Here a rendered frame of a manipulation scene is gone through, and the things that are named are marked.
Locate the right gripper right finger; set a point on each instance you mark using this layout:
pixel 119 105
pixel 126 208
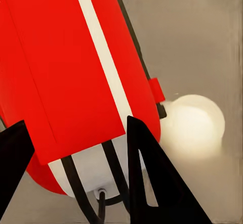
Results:
pixel 177 204

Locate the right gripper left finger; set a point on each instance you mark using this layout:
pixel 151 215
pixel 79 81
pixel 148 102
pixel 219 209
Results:
pixel 16 150

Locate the radio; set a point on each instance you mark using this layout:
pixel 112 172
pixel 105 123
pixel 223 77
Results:
pixel 73 71

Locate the coffee table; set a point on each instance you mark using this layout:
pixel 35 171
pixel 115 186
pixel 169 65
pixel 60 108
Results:
pixel 195 50

